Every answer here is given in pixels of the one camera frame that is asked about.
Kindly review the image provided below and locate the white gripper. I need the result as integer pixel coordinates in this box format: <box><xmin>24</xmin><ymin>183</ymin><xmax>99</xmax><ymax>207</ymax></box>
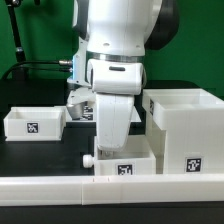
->
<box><xmin>87</xmin><ymin>59</ymin><xmax>144</xmax><ymax>151</ymax></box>

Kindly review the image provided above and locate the white front drawer box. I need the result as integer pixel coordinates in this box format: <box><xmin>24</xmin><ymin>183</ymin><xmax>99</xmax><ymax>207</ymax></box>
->
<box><xmin>83</xmin><ymin>135</ymin><xmax>156</xmax><ymax>176</ymax></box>

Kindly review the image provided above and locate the white drawer box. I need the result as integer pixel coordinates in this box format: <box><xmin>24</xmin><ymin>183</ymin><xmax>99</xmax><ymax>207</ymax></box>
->
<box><xmin>83</xmin><ymin>135</ymin><xmax>156</xmax><ymax>176</ymax></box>
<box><xmin>3</xmin><ymin>107</ymin><xmax>66</xmax><ymax>141</ymax></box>

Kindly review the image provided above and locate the white drawer cabinet frame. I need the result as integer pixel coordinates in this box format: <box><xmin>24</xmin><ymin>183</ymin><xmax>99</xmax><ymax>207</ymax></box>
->
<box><xmin>142</xmin><ymin>88</ymin><xmax>224</xmax><ymax>174</ymax></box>

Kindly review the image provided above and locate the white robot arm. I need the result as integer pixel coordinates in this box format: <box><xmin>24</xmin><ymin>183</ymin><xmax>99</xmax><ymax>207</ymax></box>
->
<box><xmin>67</xmin><ymin>0</ymin><xmax>179</xmax><ymax>151</ymax></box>

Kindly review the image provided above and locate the white rear drawer box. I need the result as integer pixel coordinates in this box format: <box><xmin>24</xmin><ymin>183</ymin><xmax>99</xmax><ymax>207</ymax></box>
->
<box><xmin>3</xmin><ymin>107</ymin><xmax>66</xmax><ymax>141</ymax></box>

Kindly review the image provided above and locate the white marker base plate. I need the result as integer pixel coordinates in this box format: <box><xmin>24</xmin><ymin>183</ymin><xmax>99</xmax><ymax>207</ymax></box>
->
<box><xmin>64</xmin><ymin>106</ymin><xmax>141</xmax><ymax>123</ymax></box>

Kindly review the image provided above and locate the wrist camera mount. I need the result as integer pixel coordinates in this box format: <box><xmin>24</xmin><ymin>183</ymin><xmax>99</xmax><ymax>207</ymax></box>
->
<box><xmin>66</xmin><ymin>88</ymin><xmax>96</xmax><ymax>119</ymax></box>

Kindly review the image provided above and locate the black cable upper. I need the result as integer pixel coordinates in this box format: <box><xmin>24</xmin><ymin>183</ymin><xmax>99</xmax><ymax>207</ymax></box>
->
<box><xmin>1</xmin><ymin>59</ymin><xmax>74</xmax><ymax>80</ymax></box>

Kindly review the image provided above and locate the black cable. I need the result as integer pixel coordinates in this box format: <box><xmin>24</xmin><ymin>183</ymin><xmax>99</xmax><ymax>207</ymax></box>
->
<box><xmin>19</xmin><ymin>67</ymin><xmax>74</xmax><ymax>74</ymax></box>
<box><xmin>1</xmin><ymin>59</ymin><xmax>74</xmax><ymax>80</ymax></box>

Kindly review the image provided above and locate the black cable lower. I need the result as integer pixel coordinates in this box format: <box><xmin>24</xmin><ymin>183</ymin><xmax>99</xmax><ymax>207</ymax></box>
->
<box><xmin>19</xmin><ymin>67</ymin><xmax>74</xmax><ymax>74</ymax></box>

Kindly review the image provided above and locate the black camera stand pole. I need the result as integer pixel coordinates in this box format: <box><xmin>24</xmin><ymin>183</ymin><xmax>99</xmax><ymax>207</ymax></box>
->
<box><xmin>2</xmin><ymin>0</ymin><xmax>28</xmax><ymax>81</ymax></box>

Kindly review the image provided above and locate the white front fence rail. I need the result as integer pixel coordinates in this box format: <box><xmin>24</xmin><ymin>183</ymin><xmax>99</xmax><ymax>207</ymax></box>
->
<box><xmin>0</xmin><ymin>174</ymin><xmax>224</xmax><ymax>206</ymax></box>

